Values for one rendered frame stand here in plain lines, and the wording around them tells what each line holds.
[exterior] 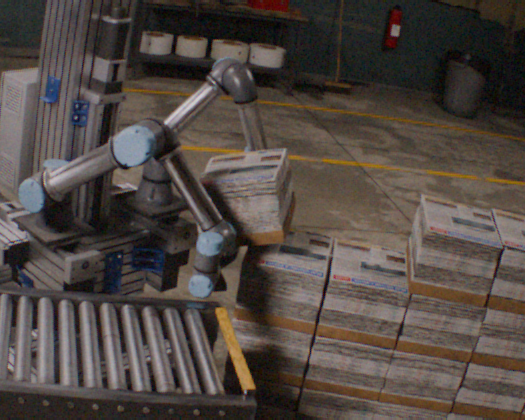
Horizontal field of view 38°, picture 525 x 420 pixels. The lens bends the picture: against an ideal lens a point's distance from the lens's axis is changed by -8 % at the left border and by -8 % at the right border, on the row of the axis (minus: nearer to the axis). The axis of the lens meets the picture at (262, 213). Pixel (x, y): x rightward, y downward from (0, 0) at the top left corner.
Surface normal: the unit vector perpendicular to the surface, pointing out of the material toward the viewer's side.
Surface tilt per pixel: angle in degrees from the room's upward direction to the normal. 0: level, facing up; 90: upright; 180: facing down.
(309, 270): 3
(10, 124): 90
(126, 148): 86
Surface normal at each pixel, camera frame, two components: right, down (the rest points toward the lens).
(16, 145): -0.64, 0.18
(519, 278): -0.15, 0.34
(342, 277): 0.14, -0.92
